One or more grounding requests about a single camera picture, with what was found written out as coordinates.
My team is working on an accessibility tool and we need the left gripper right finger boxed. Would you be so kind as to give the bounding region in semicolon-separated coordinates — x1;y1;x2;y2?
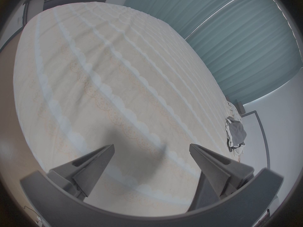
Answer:
189;143;255;197

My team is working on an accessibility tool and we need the grey bedside table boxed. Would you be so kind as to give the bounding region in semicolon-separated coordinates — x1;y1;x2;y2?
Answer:
225;95;245;115

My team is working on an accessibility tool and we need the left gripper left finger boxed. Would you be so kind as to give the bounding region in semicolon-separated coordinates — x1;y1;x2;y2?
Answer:
47;144;116;198

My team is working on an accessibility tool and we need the bed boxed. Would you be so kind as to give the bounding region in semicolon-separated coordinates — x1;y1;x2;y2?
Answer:
13;3;271;216

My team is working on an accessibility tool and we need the white printed pillow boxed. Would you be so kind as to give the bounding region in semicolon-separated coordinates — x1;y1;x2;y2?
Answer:
227;101;243;123

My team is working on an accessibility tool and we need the blue-green curtain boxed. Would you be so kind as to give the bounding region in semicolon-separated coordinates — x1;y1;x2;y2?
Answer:
124;0;263;39
185;0;303;106

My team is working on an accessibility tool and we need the pile of clothes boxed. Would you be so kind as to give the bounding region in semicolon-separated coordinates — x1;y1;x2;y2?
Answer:
224;116;247;156

